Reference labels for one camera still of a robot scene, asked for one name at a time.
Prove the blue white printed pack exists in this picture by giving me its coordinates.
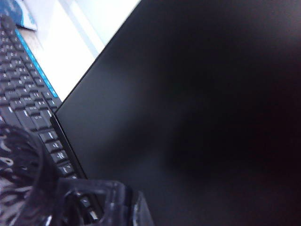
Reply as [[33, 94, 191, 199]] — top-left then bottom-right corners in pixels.
[[10, 0, 39, 32]]

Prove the black computer keyboard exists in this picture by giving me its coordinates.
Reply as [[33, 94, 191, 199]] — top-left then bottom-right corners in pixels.
[[0, 16, 104, 224]]

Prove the black textured glass cup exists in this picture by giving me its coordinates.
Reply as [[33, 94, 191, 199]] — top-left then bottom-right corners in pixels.
[[0, 124, 154, 226]]

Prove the black AOC computer monitor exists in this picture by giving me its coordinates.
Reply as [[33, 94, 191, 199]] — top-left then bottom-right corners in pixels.
[[49, 0, 301, 226]]

